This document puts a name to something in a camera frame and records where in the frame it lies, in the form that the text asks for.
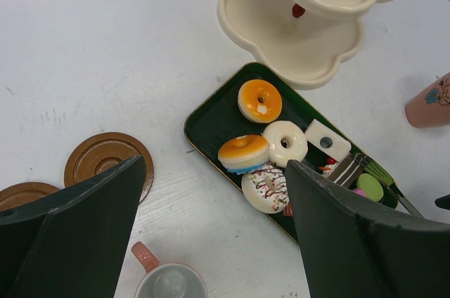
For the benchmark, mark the green macaron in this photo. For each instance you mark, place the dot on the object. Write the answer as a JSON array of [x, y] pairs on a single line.
[[370, 186]]

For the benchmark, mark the sprinkled white donut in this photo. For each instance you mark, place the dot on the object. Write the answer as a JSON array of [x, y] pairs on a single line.
[[266, 189]]

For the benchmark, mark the pink strawberry cake slice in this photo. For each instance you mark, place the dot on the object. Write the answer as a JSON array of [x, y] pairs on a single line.
[[326, 169]]

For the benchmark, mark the pink mug left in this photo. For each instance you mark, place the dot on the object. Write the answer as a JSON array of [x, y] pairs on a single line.
[[166, 279]]

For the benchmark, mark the pink floral mug right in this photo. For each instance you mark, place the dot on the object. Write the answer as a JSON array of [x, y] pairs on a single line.
[[430, 108]]

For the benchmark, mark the pink block cake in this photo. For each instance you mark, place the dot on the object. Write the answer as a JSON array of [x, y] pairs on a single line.
[[359, 192]]

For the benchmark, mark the white block cake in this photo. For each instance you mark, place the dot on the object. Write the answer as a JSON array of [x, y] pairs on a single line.
[[327, 140]]

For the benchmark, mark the metal tongs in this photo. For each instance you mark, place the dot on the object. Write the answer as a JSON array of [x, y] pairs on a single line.
[[373, 168]]

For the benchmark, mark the orange glazed donut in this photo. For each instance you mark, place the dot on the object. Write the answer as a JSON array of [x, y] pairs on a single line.
[[259, 101]]

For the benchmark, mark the brown coaster back right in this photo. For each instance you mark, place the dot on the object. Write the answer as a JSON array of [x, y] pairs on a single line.
[[103, 151]]

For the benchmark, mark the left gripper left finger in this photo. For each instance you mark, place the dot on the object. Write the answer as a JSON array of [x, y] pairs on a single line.
[[72, 243]]

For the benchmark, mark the orange white blue donut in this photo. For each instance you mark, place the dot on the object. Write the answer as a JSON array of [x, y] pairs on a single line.
[[244, 153]]

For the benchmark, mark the chocolate layer cake slice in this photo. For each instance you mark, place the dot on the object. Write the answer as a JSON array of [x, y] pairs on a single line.
[[348, 170]]

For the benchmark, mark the cream three-tier dessert stand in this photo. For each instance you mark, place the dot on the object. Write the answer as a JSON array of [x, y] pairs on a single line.
[[303, 41]]

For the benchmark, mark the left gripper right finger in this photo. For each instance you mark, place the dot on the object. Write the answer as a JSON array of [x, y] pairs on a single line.
[[354, 247]]

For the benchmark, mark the white glazed donut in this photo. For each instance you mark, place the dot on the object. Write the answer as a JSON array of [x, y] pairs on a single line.
[[286, 142]]

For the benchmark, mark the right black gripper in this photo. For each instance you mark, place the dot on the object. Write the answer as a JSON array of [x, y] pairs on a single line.
[[443, 202]]

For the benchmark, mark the brown coaster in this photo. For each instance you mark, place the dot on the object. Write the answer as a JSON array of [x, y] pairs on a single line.
[[103, 151], [23, 193]]

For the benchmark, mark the dark green serving tray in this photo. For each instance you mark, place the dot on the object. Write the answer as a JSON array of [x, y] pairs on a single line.
[[218, 120]]

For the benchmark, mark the brown coaster back left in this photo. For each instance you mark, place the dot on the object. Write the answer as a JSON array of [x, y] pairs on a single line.
[[23, 193]]

